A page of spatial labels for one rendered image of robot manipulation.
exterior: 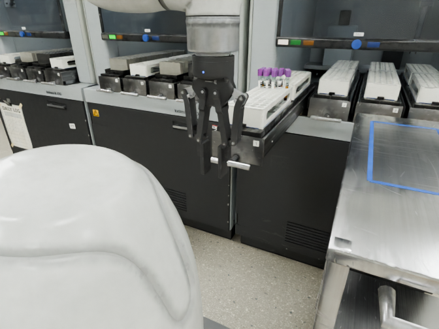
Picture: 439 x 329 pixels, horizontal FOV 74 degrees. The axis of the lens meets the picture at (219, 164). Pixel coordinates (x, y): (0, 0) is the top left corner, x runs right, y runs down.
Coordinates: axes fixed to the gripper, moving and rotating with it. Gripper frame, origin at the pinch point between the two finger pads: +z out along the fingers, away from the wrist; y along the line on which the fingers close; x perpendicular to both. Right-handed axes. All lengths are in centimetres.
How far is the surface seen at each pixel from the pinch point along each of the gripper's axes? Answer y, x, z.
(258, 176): 8, -58, 34
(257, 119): -3.5, -15.8, -4.6
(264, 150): -6.7, -13.4, 2.0
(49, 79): 130, -58, 2
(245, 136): -2.2, -12.3, -1.3
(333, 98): -16, -59, -2
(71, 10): 113, -67, -31
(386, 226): -30.6, 12.9, -2.2
